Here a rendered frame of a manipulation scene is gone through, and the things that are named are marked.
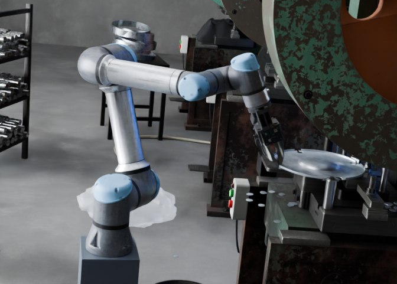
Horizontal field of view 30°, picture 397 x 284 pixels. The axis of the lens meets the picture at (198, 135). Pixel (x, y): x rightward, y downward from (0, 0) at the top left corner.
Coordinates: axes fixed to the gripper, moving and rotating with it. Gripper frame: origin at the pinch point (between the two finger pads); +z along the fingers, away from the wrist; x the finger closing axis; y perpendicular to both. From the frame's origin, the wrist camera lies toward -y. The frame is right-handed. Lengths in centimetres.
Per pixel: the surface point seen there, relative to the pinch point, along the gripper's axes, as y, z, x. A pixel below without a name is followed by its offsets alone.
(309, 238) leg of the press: 22.9, 16.6, -0.5
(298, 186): -3.7, 11.9, 4.0
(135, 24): -318, -14, -35
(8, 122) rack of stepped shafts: -217, 1, -123
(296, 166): -0.4, 3.7, 5.0
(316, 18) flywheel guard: 43, -47, 16
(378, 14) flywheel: 36, -41, 32
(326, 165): -1.5, 7.3, 14.2
